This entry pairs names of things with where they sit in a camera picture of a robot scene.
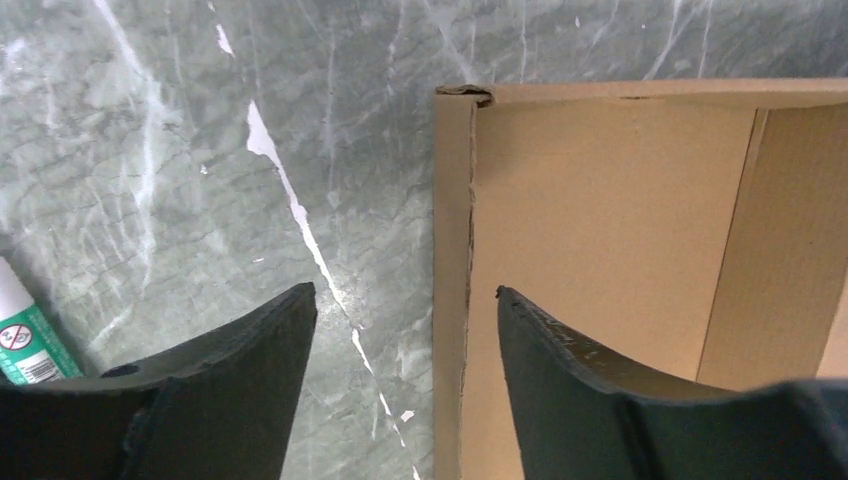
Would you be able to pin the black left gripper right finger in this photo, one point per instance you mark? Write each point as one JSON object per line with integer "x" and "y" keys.
{"x": 584, "y": 411}

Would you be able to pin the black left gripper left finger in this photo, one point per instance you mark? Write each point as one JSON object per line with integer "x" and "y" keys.
{"x": 219, "y": 406}

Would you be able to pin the white green capped tube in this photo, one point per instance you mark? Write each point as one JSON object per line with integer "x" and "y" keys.
{"x": 31, "y": 351}

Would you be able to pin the brown cardboard box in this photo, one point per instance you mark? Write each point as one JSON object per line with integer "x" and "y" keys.
{"x": 698, "y": 227}

